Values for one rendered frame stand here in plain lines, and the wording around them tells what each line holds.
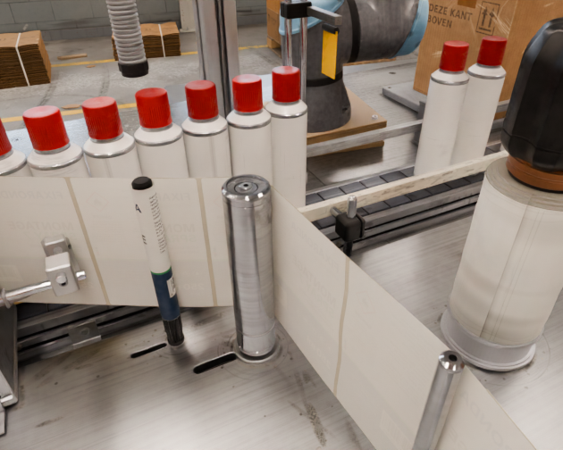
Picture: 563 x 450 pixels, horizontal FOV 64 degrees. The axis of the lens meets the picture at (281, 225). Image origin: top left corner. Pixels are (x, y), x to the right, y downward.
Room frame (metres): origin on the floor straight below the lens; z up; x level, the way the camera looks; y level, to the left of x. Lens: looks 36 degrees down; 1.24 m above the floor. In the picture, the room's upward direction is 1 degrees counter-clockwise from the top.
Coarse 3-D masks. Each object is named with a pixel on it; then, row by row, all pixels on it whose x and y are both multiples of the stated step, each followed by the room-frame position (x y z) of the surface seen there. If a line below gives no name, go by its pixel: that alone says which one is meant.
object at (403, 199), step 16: (496, 144) 0.75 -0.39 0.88; (384, 176) 0.64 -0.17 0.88; (400, 176) 0.64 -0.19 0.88; (480, 176) 0.63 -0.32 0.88; (320, 192) 0.59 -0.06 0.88; (336, 192) 0.59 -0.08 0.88; (352, 192) 0.59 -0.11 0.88; (416, 192) 0.59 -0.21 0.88; (432, 192) 0.59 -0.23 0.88; (368, 208) 0.55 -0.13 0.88; (384, 208) 0.55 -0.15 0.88; (320, 224) 0.51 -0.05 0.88; (16, 304) 0.36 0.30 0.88; (32, 304) 0.36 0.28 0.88; (48, 304) 0.36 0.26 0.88; (64, 304) 0.36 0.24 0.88
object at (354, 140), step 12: (504, 108) 0.73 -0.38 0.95; (420, 120) 0.67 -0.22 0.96; (372, 132) 0.62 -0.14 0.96; (384, 132) 0.63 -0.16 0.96; (396, 132) 0.64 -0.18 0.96; (408, 132) 0.65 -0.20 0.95; (312, 144) 0.59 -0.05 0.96; (324, 144) 0.59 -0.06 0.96; (336, 144) 0.59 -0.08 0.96; (348, 144) 0.60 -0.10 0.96; (360, 144) 0.61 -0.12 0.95; (312, 156) 0.58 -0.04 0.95
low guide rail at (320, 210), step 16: (480, 160) 0.62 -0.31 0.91; (416, 176) 0.58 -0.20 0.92; (432, 176) 0.58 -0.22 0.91; (448, 176) 0.59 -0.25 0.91; (464, 176) 0.61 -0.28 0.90; (368, 192) 0.53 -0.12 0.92; (384, 192) 0.54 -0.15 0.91; (400, 192) 0.55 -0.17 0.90; (304, 208) 0.50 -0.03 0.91; (320, 208) 0.50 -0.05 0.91
